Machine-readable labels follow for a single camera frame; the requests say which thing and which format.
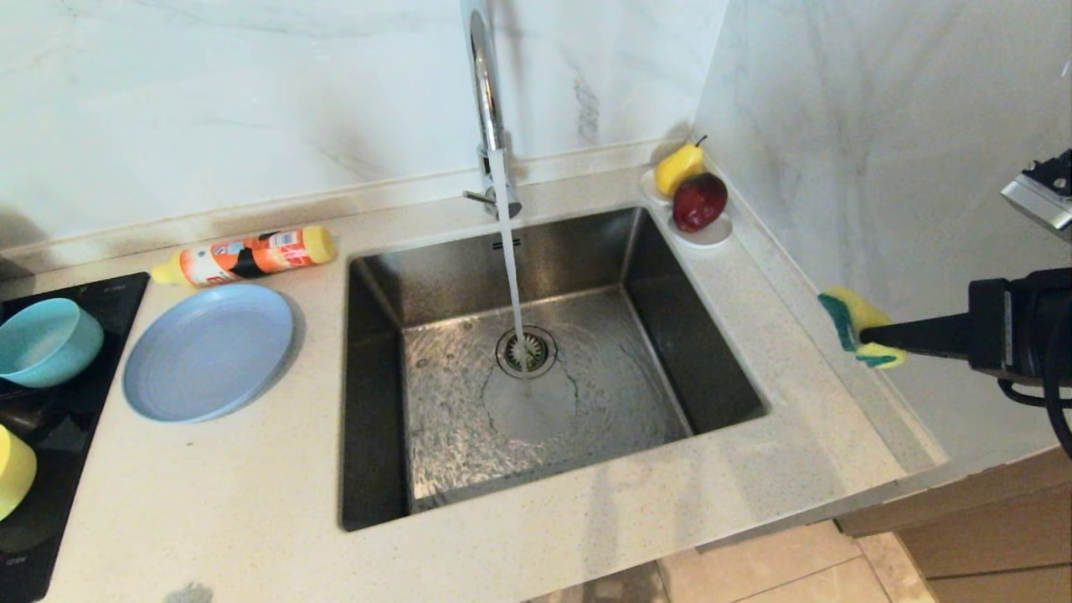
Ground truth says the light wooden cabinet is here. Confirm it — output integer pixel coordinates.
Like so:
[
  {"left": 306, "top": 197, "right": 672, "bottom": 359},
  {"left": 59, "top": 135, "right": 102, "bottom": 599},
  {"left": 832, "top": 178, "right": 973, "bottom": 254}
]
[{"left": 837, "top": 448, "right": 1072, "bottom": 603}]

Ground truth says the teal bowl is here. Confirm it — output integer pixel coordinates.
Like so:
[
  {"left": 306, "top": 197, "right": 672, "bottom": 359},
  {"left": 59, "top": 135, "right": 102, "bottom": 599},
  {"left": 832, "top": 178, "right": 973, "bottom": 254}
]
[{"left": 0, "top": 297, "right": 106, "bottom": 389}]

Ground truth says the yellow sponge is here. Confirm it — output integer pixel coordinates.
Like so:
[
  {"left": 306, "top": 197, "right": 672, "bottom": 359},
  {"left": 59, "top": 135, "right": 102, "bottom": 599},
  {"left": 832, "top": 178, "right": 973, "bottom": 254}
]
[{"left": 818, "top": 286, "right": 909, "bottom": 370}]

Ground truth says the dark red apple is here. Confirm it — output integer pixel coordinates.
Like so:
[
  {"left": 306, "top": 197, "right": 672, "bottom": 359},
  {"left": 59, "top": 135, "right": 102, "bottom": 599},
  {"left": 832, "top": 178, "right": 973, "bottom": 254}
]
[{"left": 673, "top": 173, "right": 730, "bottom": 234}]

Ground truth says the black induction cooktop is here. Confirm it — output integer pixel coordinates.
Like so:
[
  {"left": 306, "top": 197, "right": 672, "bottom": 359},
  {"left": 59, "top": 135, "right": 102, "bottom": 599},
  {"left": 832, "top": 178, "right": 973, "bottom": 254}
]
[{"left": 0, "top": 272, "right": 150, "bottom": 603}]

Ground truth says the metal sink drain strainer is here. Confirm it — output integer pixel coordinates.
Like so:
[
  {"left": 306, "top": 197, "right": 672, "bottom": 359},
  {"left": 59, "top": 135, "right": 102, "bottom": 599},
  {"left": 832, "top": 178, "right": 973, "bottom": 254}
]
[{"left": 495, "top": 325, "right": 559, "bottom": 380}]

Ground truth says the running water stream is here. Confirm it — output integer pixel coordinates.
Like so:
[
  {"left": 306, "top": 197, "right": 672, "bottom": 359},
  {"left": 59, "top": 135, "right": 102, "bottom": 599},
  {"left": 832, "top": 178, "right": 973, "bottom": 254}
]
[{"left": 488, "top": 149, "right": 537, "bottom": 394}]

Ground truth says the yellow pear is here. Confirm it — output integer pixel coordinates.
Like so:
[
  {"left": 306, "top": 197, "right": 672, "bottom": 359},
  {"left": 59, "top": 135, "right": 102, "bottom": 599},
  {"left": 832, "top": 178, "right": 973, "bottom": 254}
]
[{"left": 654, "top": 136, "right": 709, "bottom": 198}]

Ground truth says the small white fruit dish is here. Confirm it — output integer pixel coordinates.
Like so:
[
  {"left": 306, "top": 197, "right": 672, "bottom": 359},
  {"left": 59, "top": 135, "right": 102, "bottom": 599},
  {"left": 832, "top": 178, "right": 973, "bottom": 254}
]
[{"left": 641, "top": 167, "right": 735, "bottom": 249}]

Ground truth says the black camera cable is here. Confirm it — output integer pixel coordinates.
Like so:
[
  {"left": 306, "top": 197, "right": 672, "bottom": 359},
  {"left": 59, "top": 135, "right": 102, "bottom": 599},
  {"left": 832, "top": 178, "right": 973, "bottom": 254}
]
[{"left": 997, "top": 149, "right": 1072, "bottom": 460}]

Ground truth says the chrome faucet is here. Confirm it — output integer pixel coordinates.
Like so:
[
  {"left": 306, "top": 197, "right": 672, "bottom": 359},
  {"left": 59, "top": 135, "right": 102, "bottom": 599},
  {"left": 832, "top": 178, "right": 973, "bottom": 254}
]
[{"left": 459, "top": 0, "right": 523, "bottom": 220}]

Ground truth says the stainless steel sink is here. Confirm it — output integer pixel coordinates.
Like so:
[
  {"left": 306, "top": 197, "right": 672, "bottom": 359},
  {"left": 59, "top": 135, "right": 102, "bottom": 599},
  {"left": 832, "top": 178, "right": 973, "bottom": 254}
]
[{"left": 338, "top": 207, "right": 767, "bottom": 533}]

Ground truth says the orange dish soap bottle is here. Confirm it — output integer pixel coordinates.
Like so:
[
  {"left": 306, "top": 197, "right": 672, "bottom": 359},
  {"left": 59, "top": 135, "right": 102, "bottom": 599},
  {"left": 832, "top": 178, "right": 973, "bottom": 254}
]
[{"left": 151, "top": 226, "right": 338, "bottom": 289}]

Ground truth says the yellow-green bowl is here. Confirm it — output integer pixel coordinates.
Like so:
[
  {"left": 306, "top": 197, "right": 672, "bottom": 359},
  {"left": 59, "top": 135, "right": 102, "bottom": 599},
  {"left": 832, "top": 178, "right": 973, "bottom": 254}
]
[{"left": 0, "top": 425, "right": 39, "bottom": 522}]

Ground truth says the gray plate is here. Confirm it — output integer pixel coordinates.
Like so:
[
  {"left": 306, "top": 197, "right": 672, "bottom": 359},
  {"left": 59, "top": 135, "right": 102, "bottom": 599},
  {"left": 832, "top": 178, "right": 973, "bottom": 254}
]
[{"left": 122, "top": 283, "right": 296, "bottom": 424}]

